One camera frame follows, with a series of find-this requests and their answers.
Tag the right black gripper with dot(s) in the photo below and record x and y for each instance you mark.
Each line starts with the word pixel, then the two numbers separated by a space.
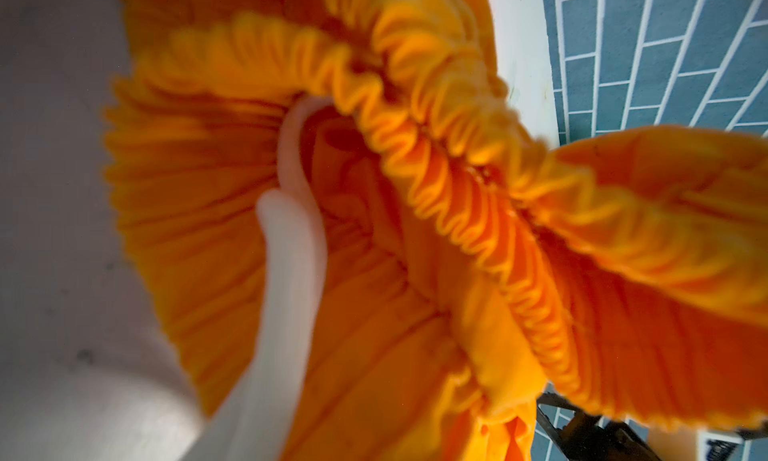
pixel 583 439

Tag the orange shorts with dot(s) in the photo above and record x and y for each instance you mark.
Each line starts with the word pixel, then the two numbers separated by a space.
pixel 359 252

